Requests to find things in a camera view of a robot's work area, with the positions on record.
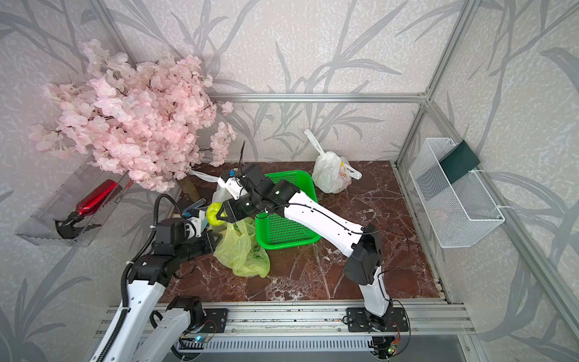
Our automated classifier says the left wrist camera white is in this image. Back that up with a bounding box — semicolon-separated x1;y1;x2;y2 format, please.
183;198;208;238

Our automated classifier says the aluminium front rail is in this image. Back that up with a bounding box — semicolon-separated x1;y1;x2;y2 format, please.
203;299;475;337

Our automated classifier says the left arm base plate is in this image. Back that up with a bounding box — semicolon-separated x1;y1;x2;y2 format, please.
185;309;229;334

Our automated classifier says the green pear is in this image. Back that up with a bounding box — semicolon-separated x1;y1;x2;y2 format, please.
206;202;227;226

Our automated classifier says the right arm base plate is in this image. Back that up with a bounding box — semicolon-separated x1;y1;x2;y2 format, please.
342;307;410;333

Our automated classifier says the white wire mesh basket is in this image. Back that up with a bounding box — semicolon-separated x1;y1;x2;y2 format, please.
410;137;505;249

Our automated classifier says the clear acrylic wall shelf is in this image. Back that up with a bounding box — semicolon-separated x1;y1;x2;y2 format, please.
15;158;133;247

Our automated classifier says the white printed plastic bag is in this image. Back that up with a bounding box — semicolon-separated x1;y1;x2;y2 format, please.
304;130;362;194

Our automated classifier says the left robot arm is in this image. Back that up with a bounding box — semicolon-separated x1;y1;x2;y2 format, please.
91;194;220;361

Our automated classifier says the pink cherry blossom tree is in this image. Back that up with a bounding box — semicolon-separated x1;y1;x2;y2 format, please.
30;40;237;193

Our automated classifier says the dark green card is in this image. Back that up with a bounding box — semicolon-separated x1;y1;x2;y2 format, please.
440;140;480;184

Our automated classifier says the red spray bottle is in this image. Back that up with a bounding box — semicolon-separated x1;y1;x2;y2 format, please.
54;179;122;239

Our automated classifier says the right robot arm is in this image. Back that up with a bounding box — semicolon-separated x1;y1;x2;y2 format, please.
217;177;393;332

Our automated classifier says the green plastic basket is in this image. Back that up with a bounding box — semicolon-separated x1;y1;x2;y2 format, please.
255;170;321;250

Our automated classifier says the light green plastic bag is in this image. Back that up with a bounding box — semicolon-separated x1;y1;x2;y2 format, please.
214;218;271;278

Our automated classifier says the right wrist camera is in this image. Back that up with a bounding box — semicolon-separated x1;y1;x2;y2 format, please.
218;163;266;200

